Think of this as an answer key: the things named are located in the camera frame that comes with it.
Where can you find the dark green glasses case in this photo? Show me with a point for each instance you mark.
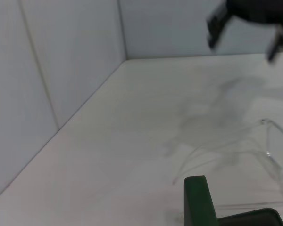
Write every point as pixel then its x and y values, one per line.
pixel 198 200

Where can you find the clear plastic glasses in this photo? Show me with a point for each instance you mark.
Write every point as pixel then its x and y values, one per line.
pixel 279 150

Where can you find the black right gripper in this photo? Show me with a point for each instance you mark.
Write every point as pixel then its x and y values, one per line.
pixel 259 10

